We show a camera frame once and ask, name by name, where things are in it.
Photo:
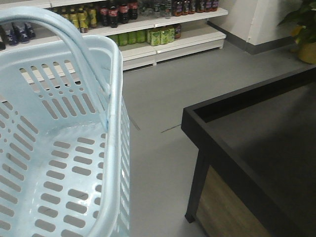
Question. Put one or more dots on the light blue plastic basket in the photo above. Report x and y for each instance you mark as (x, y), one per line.
(64, 134)

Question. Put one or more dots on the potted green plant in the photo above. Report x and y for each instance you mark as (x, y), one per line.
(304, 32)

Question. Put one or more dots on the white store shelving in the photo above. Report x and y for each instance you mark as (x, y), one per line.
(142, 43)

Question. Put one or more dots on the black wooden display stand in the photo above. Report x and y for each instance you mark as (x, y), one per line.
(255, 174)

